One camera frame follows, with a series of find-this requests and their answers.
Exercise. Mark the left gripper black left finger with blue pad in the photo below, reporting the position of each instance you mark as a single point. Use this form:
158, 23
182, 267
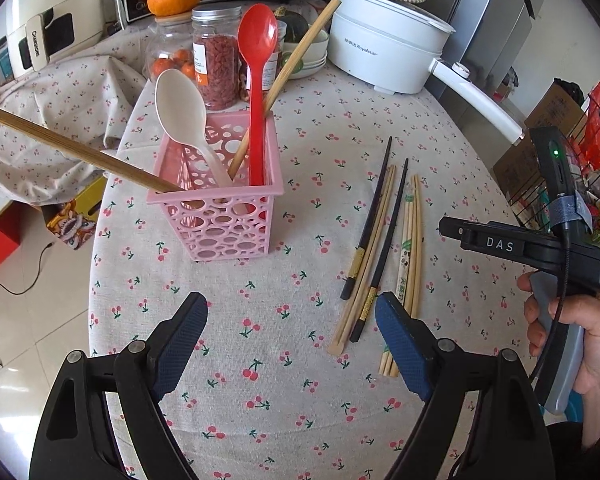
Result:
75, 439

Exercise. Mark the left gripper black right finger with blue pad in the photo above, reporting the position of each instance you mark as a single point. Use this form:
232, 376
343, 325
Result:
507, 438

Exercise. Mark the plain bamboo chopstick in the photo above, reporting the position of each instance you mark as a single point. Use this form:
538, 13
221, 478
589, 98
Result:
412, 299

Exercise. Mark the pink perforated utensil basket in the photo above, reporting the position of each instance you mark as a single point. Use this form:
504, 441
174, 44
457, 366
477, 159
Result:
216, 223

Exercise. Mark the long thick bamboo chopstick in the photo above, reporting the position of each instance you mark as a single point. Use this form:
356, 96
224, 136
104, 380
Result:
86, 154

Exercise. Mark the white plastic spoon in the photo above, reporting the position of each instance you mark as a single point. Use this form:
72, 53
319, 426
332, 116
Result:
183, 116

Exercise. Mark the red plastic spoon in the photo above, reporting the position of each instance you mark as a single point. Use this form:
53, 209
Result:
256, 37

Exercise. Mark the person's right hand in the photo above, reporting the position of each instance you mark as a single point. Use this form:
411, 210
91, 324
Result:
585, 311

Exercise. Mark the red plastic bag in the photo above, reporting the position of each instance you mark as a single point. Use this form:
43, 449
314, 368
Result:
586, 140

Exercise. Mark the printed bamboo chopstick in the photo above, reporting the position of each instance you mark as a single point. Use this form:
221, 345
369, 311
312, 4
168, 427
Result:
386, 361
394, 368

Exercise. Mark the black chopstick gold band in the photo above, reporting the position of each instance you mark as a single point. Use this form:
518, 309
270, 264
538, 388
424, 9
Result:
360, 250
373, 290

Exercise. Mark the light wooden chopstick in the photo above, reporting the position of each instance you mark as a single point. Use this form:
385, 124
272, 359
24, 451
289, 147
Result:
370, 259
362, 264

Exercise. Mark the red cardboard box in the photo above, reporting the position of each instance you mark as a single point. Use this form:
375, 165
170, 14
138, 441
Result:
10, 230

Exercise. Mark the yellow lion print box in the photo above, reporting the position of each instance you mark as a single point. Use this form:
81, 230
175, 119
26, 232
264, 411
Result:
74, 223

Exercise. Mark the cherry print tablecloth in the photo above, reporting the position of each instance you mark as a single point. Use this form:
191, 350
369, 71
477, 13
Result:
261, 397

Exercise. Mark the grey refrigerator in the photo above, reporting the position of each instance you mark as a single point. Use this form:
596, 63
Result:
488, 35

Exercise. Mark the white electric pot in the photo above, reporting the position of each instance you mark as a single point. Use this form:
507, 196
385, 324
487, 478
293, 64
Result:
397, 47

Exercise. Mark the stacked white bowls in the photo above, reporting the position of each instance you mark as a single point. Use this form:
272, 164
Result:
312, 60

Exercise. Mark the jar of dried fruit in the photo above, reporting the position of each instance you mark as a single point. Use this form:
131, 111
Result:
270, 69

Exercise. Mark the dark green squash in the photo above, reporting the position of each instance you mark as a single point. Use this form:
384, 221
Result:
296, 24

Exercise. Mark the glass jar with small oranges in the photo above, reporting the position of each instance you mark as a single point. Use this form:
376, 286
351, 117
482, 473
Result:
170, 45

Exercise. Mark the jar of red goji berries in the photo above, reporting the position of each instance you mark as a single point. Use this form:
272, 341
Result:
216, 56

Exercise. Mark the cream air fryer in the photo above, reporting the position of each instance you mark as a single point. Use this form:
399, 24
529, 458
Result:
40, 32

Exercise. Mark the black wire rack cart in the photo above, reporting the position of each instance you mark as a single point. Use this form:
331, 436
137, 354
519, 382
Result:
518, 171

